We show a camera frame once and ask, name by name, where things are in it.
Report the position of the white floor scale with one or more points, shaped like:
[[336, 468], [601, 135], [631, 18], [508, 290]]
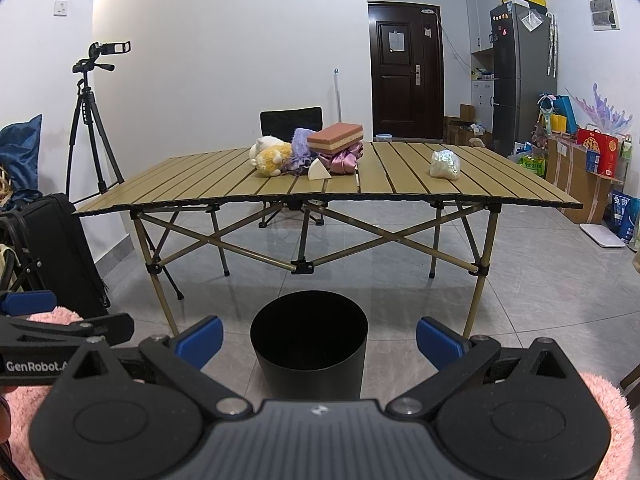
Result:
[[602, 235]]

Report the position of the purple fabric pouch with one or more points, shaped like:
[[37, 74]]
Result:
[[302, 157]]

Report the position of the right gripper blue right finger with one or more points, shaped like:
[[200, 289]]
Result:
[[438, 344]]

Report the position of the black camera tripod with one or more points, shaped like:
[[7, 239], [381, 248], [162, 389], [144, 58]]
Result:
[[86, 112]]

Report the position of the cardboard box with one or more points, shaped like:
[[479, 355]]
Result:
[[567, 170]]

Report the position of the grey refrigerator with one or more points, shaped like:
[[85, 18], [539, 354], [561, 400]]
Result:
[[523, 72]]

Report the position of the dark wooden door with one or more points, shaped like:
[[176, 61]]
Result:
[[407, 70]]

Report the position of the red gift bag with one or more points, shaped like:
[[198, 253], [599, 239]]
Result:
[[602, 151]]

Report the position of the pink fluffy sleeve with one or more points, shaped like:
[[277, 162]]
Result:
[[617, 461]]

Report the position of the blue shopping bag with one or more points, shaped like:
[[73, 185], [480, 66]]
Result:
[[563, 117]]

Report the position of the iridescent plastic bag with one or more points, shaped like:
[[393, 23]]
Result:
[[445, 164]]

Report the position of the pink satin bonnet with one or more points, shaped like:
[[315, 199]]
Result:
[[344, 162]]

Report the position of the black suitcase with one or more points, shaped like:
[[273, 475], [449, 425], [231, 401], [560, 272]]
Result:
[[52, 253]]

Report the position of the white wall cabinet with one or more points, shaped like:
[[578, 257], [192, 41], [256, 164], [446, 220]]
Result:
[[480, 23]]

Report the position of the camcorder on tripod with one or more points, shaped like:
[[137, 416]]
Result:
[[109, 48]]

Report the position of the folding camping table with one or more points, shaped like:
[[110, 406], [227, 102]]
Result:
[[188, 202]]

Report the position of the black folding chair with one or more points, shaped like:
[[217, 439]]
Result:
[[282, 123]]

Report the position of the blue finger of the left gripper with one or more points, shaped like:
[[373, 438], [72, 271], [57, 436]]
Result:
[[27, 303]]

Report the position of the orange layered sponge block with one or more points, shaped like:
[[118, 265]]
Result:
[[335, 138]]

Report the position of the black round trash bin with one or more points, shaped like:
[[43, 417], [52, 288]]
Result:
[[311, 346]]

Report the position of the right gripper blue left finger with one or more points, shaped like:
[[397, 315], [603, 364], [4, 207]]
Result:
[[199, 343]]

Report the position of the white foam wedge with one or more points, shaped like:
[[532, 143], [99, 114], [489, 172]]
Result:
[[317, 171]]

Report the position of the white mop stick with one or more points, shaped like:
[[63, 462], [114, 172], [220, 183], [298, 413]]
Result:
[[337, 90]]

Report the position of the white yellow plush toy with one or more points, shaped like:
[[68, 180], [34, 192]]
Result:
[[269, 155]]

